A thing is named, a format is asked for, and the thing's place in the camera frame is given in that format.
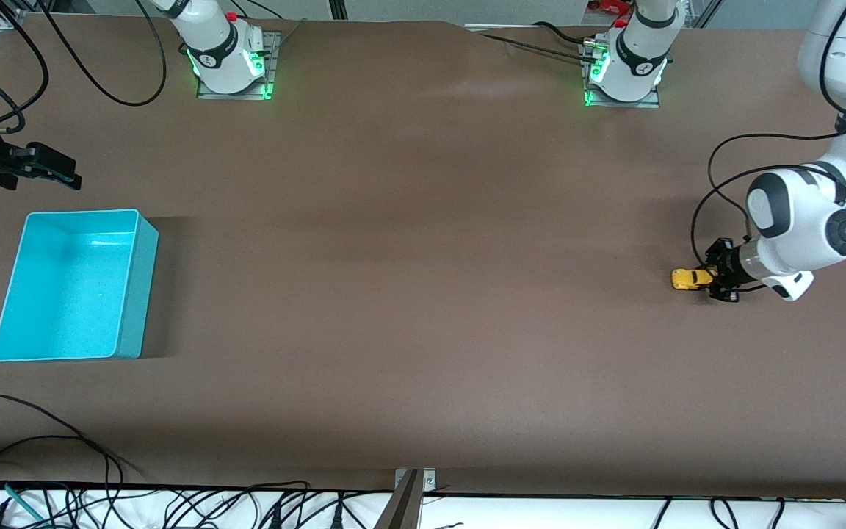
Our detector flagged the metal table edge bracket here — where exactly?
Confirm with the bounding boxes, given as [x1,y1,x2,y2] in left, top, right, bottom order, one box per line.
[375,468,437,529]

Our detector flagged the turquoise plastic bin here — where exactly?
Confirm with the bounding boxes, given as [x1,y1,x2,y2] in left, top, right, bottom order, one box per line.
[0,209,159,363]

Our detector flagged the thin black hanging cables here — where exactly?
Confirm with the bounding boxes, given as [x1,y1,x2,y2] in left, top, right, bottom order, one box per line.
[651,498,787,529]

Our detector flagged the tangled black cable bundle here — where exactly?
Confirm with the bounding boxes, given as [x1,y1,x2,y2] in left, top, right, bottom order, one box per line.
[0,481,387,529]

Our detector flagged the yellow beetle toy car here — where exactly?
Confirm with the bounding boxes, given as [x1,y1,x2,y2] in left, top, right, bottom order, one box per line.
[671,268,717,292]

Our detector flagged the teal cable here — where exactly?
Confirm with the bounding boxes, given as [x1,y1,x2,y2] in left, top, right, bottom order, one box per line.
[0,479,53,528]

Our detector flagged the black base power cable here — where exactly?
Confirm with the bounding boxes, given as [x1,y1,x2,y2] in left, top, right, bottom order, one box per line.
[478,21,600,63]

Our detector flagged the long black looped cable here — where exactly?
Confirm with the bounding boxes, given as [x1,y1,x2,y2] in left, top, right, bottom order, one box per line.
[0,395,130,489]

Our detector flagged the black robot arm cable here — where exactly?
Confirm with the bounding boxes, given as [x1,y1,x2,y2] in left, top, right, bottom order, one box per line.
[37,0,168,107]
[0,0,51,134]
[690,0,846,295]

